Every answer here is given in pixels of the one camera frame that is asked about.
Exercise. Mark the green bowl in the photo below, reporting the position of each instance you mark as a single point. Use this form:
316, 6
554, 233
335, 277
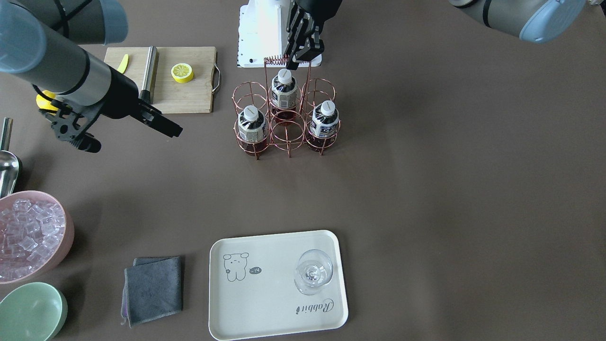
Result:
33, 312

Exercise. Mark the copper wire bottle basket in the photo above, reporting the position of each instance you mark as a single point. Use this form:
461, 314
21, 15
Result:
312, 92

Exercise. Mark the metal ice scoop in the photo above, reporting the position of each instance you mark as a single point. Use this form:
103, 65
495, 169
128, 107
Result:
10, 164

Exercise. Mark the pink bowl with ice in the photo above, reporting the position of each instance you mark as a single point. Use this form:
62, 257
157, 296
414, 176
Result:
36, 234

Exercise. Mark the cream serving tray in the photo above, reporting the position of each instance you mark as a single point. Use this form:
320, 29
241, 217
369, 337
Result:
252, 291

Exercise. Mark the wine glass on tray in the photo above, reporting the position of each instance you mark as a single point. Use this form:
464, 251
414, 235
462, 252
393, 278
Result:
314, 270

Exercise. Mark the tea bottle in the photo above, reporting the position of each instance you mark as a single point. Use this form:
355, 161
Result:
323, 125
284, 97
252, 130

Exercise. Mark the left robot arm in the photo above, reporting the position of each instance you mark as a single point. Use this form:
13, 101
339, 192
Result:
536, 21

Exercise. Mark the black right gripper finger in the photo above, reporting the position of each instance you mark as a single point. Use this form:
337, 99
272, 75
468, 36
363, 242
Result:
160, 123

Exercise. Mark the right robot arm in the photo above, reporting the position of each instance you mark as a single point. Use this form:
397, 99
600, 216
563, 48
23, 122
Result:
41, 44

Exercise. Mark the wooden cutting board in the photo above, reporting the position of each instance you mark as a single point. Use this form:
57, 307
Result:
170, 97

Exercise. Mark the grey folded cloth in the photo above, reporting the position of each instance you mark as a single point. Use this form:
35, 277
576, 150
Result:
152, 289

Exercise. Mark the tea bottle front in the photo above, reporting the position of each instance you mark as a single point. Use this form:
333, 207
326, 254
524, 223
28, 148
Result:
323, 125
252, 130

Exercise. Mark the whole lemon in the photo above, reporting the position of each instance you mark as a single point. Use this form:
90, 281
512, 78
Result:
44, 100

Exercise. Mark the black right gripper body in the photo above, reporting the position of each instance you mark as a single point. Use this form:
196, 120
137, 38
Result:
119, 100

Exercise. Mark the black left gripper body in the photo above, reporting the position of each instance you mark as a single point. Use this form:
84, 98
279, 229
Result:
323, 6

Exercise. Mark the metal muddler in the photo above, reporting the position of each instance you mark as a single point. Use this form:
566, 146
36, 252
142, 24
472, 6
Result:
149, 72

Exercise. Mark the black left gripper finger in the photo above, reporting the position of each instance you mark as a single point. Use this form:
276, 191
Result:
291, 63

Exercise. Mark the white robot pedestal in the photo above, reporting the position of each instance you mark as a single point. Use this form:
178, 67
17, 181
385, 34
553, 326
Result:
263, 36

